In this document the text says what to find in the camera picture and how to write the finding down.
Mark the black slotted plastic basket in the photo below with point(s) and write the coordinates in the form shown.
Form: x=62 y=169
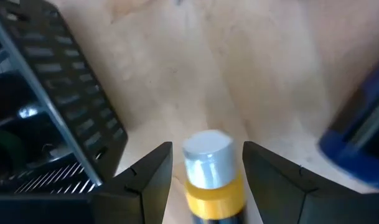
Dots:
x=77 y=93

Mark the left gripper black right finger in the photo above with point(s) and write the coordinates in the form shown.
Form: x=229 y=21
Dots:
x=276 y=186

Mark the blue paint bottle white cap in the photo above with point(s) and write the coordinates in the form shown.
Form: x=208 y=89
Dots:
x=348 y=155

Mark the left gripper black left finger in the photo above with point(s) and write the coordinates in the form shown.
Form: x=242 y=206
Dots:
x=145 y=186

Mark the yellow paint bottle white cap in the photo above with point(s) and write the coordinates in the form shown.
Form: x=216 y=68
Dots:
x=214 y=199

